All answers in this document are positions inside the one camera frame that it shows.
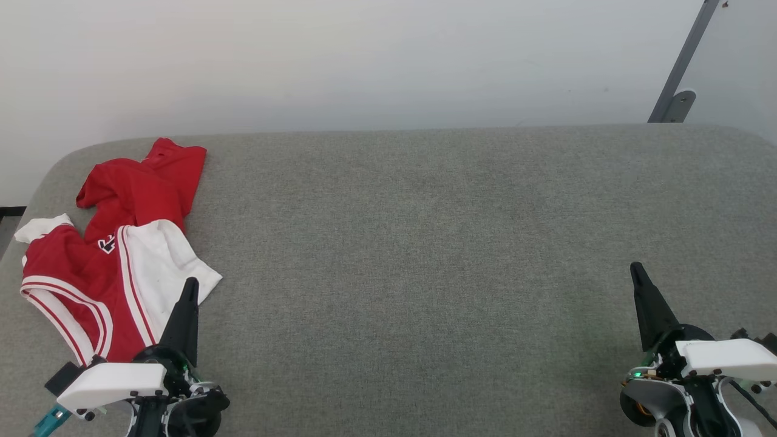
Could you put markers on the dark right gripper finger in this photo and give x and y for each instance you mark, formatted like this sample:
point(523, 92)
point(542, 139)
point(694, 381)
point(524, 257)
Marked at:
point(651, 309)

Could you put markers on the black frame strip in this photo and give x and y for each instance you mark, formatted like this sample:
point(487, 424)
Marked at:
point(9, 212)

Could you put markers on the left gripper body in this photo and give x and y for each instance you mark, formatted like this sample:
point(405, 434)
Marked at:
point(173, 371)

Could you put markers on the grey metal bar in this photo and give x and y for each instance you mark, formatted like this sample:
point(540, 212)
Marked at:
point(686, 54)

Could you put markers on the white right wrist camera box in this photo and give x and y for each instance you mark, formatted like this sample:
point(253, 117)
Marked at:
point(728, 358)

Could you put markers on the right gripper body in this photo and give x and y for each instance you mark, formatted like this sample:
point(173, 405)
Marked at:
point(671, 355)

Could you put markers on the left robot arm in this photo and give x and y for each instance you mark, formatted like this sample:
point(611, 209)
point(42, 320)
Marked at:
point(188, 416)

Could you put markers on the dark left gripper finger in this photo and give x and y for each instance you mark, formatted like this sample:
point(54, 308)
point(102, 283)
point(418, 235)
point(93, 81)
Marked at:
point(184, 321)

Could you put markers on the red towel with white stripe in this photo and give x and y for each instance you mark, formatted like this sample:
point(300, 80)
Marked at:
point(425, 273)

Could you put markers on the red and white jersey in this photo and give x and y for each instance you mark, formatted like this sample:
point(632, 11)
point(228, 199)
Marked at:
point(139, 188)

